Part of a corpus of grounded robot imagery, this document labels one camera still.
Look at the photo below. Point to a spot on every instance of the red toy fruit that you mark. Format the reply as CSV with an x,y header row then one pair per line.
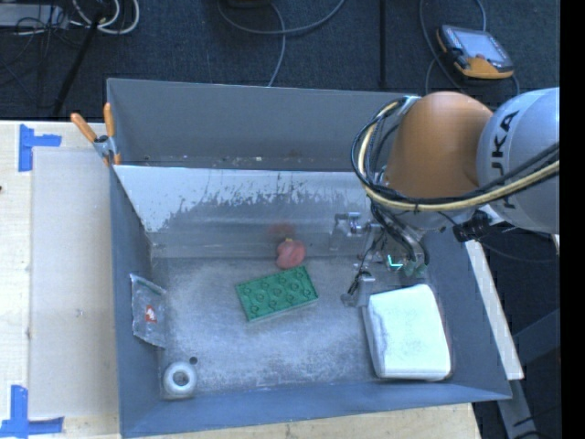
x,y
290,254

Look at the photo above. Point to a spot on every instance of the grey metal bin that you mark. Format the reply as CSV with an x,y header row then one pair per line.
x,y
256,345

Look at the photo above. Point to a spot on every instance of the white box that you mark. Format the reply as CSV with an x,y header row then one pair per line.
x,y
409,332

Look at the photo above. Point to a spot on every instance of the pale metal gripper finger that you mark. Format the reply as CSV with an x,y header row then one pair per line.
x,y
364,287
351,227

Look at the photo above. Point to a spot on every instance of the black cylinder on white bracket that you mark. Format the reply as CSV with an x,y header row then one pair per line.
x,y
471,229

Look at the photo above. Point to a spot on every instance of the clear plastic packet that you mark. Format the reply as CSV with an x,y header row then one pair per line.
x,y
147,311

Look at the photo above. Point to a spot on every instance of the pale wood flat board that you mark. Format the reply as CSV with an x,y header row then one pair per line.
x,y
73,291

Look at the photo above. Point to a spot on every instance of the dark green flat block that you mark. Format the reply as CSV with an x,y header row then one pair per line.
x,y
276,293

